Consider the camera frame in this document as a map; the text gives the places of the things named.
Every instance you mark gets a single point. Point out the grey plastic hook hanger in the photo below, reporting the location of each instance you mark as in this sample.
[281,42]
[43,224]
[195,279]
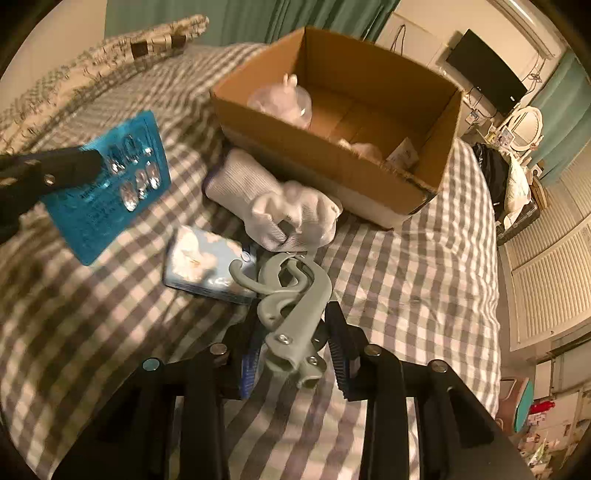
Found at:
[286,318]

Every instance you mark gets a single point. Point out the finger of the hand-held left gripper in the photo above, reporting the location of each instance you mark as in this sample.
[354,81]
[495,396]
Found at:
[69,167]

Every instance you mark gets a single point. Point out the white air conditioner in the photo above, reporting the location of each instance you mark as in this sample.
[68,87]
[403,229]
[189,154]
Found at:
[531,25]

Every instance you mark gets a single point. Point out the black bag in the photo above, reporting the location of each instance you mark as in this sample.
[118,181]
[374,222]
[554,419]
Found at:
[491,173]

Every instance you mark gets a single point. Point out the checkered bed sheet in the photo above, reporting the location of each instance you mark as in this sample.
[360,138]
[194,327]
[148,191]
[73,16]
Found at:
[138,346]

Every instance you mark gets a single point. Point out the cardboard box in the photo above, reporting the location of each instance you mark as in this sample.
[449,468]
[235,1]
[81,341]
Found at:
[341,129]

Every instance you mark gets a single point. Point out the green curtain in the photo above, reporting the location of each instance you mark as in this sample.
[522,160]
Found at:
[249,18]

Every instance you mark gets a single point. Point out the teal curtain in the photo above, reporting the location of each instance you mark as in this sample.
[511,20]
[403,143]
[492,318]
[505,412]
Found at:
[561,106]

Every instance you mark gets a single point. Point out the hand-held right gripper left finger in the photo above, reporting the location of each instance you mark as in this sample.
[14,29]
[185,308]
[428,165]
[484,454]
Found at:
[249,362]

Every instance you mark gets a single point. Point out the white louvered cabinet door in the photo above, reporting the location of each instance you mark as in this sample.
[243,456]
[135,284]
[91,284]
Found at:
[549,290]

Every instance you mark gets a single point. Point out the white knit cloth bundle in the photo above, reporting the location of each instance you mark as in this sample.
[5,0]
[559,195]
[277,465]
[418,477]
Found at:
[272,203]

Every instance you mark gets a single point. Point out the white paper tag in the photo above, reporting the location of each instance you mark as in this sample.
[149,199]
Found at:
[405,154]

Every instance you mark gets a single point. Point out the blue blister card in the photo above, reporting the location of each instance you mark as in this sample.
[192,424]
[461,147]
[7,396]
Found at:
[111,184]

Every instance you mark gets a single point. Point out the clear plastic bag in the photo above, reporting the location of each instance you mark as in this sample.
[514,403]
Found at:
[281,101]

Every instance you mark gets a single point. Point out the round white mirror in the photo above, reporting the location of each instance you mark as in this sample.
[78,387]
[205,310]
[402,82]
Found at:
[524,127]

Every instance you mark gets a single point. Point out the patterned pillow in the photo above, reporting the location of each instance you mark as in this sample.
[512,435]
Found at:
[92,69]

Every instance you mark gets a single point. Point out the black television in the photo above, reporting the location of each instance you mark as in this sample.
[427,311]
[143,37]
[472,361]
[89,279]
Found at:
[487,71]

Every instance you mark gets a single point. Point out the light blue tissue pack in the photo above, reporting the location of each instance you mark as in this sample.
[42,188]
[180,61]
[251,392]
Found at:
[207,265]

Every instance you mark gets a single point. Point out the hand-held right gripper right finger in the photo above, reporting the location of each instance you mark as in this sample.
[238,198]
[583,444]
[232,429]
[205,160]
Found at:
[336,355]

